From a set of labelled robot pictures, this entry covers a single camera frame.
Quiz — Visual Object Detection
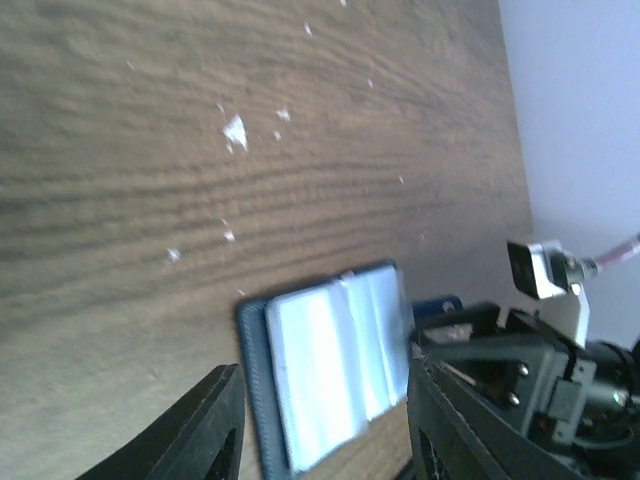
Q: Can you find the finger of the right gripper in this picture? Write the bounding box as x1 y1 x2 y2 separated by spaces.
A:
417 335 555 415
410 301 500 345

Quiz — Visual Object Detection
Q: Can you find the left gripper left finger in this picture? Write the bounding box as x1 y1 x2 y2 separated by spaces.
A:
80 364 245 479

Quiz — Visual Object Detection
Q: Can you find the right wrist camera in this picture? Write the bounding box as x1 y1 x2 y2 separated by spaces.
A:
507 240 597 348

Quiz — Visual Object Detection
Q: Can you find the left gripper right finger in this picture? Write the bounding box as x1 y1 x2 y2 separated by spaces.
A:
407 362 583 479

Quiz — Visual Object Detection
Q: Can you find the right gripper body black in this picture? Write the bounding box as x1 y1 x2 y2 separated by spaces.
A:
494 309 596 450

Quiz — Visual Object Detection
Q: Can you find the blue card holder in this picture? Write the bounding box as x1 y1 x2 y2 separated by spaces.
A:
235 258 464 480

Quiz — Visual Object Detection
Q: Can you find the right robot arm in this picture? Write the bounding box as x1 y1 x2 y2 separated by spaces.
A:
407 297 639 479

